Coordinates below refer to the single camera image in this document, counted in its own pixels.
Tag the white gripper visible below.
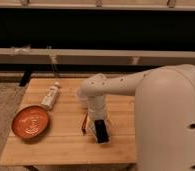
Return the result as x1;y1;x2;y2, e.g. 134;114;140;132
87;96;106;137

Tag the black eraser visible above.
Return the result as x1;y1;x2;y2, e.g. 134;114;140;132
95;120;109;143

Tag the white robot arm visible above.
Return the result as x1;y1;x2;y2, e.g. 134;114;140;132
77;64;195;171

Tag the wooden table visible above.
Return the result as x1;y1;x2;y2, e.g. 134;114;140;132
0;78;136;166

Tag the white bottle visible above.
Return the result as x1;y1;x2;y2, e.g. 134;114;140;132
41;82;60;110

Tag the orange bowl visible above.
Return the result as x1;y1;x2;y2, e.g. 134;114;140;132
11;105;50;139

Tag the long wooden bench rail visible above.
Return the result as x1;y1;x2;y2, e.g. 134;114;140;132
0;47;195;66

